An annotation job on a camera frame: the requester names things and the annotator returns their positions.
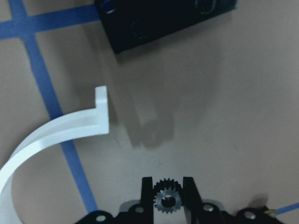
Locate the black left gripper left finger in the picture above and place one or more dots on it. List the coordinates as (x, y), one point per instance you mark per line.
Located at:
(143, 211)

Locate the small black bearing gear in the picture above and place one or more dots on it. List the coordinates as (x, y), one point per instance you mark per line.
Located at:
(167, 196)

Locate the white curved plastic part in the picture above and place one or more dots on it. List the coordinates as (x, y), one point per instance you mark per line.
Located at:
(75, 125)

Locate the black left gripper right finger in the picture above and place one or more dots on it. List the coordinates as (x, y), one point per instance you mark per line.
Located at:
(196, 210)

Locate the black flat plastic plate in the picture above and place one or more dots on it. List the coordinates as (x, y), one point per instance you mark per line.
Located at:
(131, 23)

